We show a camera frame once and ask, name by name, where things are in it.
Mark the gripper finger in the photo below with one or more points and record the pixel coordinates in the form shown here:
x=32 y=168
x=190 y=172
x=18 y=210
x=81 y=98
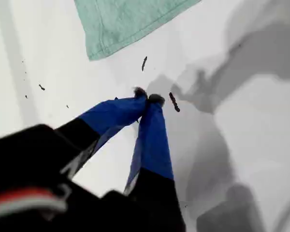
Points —
x=152 y=145
x=116 y=111

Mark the pale green T-shirt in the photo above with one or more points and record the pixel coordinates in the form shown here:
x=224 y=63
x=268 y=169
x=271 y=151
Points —
x=125 y=24

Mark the small black debris bit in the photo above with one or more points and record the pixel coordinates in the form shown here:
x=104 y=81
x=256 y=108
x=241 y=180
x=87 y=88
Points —
x=144 y=63
x=174 y=102

